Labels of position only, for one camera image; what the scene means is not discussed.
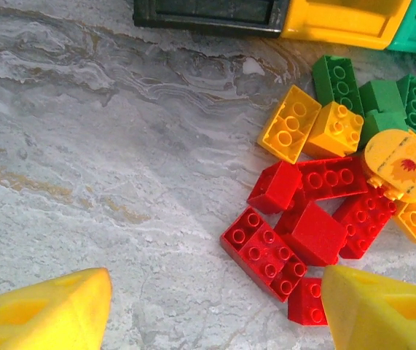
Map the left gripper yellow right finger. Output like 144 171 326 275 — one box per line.
321 265 416 350

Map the black plastic bin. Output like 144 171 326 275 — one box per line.
133 0 291 39

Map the red long lego brick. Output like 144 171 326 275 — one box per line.
332 188 398 260
220 206 308 303
297 156 369 202

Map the yellow square lego brick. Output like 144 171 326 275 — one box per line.
304 101 365 160

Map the yellow plastic bin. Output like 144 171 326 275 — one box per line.
280 0 412 51

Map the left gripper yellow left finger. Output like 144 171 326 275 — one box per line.
0 267 113 350

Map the yellow round lion lego piece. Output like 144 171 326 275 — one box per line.
362 128 416 204

